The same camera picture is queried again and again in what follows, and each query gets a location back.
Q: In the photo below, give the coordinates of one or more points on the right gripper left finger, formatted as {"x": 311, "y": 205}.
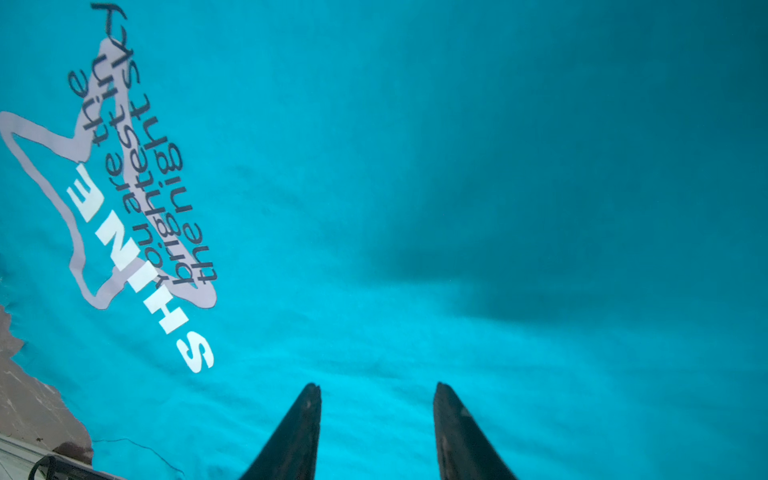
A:
{"x": 291, "y": 451}

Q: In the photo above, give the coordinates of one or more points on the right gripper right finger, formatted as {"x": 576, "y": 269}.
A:
{"x": 463, "y": 450}

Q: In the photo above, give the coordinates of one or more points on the teal printed t-shirt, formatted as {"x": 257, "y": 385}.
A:
{"x": 559, "y": 208}

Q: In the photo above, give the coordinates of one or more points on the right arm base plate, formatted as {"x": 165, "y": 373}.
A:
{"x": 55, "y": 467}

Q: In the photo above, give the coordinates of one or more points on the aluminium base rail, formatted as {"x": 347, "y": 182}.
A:
{"x": 18, "y": 458}

